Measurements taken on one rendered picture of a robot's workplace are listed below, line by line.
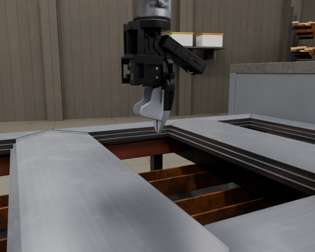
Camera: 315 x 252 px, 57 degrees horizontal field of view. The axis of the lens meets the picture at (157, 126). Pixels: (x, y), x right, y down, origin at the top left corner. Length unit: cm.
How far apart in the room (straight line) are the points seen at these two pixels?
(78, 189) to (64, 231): 11
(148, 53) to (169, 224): 33
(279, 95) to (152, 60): 74
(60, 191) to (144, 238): 17
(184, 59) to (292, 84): 64
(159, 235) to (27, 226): 15
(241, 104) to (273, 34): 702
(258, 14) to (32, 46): 534
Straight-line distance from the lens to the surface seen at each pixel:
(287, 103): 117
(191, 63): 59
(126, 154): 89
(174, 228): 33
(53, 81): 642
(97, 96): 663
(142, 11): 55
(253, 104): 129
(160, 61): 55
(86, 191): 43
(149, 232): 32
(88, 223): 35
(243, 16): 786
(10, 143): 82
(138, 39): 55
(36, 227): 36
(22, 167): 57
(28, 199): 43
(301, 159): 63
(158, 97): 56
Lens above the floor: 101
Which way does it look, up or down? 10 degrees down
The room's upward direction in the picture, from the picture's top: straight up
